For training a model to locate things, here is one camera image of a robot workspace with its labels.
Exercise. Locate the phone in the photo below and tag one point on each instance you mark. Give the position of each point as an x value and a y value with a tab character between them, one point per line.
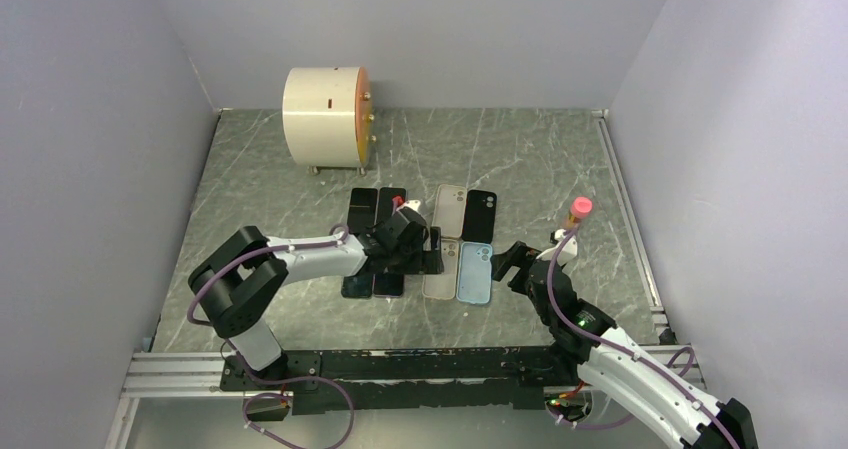
357	287
388	285
362	208

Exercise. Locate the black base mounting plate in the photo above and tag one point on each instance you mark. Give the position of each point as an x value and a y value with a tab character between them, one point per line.
318	381

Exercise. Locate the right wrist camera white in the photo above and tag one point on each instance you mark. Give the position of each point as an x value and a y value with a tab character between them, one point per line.
565	241

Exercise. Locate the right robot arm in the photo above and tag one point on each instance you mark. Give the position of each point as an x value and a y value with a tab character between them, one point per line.
609	360

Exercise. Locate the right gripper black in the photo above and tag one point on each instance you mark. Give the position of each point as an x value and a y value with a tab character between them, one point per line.
518	255

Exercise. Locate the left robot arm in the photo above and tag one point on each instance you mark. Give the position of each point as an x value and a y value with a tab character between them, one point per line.
234	286

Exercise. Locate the beige phone case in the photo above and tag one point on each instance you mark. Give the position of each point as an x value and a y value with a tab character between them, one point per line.
450	203

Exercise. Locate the white cylindrical drum device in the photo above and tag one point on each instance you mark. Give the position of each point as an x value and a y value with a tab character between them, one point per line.
327	113

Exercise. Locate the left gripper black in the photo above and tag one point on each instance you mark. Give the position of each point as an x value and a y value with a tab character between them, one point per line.
401	268

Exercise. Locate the pale pink phone case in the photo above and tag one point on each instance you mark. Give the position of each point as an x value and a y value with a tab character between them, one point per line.
443	286

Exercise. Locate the light blue phone case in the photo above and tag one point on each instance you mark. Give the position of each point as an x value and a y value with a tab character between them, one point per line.
474	277

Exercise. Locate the black phone case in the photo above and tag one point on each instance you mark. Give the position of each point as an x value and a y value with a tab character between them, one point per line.
479	216

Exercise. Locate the black smartphone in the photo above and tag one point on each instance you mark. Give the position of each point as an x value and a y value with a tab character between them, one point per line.
391	198

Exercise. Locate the pink capped small bottle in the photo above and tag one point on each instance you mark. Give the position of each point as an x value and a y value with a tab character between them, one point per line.
579	210

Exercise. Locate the aluminium frame rail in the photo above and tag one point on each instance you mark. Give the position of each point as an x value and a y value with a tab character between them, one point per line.
167	376

